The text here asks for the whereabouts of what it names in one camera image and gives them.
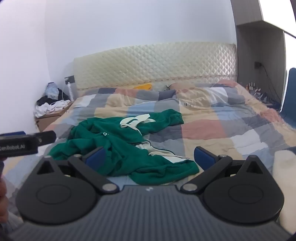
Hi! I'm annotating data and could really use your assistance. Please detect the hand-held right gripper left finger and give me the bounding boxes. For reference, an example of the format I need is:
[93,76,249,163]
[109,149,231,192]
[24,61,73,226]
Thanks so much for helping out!
[35,146,120,194]

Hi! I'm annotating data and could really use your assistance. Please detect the cluster of small bottles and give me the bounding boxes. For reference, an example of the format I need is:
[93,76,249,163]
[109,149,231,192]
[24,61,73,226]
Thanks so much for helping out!
[246,82,278,107]

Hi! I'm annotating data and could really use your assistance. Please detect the patchwork checked quilt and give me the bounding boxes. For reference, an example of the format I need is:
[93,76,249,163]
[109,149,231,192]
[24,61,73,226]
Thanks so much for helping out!
[0,80,296,209]

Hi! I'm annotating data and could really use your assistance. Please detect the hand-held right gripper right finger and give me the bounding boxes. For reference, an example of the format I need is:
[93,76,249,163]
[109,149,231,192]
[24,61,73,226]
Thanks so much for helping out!
[180,146,273,194]

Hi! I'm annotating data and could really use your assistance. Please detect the silver bottle with black top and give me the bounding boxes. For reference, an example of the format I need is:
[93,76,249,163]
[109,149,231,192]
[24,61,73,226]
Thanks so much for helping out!
[64,75,77,102]

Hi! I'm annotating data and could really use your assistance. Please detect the cream quilted headboard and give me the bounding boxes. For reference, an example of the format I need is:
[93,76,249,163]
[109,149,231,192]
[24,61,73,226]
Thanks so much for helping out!
[73,42,238,90]

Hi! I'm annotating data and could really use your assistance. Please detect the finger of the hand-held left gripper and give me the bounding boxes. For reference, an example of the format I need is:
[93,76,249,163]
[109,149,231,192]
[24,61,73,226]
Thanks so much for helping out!
[35,130,57,146]

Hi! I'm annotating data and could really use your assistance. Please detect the black cable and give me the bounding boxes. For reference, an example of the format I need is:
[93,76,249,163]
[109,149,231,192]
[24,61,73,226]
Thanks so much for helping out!
[260,64,282,103]

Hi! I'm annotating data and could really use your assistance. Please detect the grey wall shelf unit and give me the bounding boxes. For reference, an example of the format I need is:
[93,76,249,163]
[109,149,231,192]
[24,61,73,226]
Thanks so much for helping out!
[231,0,296,110]

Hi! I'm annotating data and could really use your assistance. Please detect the white cloth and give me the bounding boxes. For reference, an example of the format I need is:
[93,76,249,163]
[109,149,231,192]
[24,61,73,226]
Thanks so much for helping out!
[272,150,296,235]

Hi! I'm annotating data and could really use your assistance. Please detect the yellow cloth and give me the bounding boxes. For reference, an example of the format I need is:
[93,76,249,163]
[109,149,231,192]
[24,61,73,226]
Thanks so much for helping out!
[133,83,152,91]

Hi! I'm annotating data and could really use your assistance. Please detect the white clothes pile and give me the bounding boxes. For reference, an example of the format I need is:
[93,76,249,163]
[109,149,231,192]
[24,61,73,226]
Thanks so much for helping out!
[34,100,71,118]

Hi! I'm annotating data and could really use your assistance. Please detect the green hoodie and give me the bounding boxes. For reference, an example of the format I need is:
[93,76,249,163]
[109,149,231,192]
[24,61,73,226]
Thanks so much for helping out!
[47,109,200,186]

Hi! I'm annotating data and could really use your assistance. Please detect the blue chair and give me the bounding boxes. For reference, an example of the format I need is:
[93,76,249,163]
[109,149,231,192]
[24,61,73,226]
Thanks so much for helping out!
[279,68,296,129]

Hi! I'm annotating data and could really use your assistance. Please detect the wooden nightstand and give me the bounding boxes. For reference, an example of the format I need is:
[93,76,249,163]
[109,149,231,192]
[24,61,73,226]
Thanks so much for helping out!
[35,101,75,132]

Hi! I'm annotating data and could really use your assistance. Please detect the clear plastic bag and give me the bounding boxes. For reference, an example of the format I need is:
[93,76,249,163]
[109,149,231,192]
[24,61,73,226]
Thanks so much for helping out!
[45,82,60,99]

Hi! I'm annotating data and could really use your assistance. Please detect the black clothes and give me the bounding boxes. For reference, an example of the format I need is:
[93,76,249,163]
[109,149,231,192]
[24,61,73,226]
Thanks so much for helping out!
[37,89,70,106]

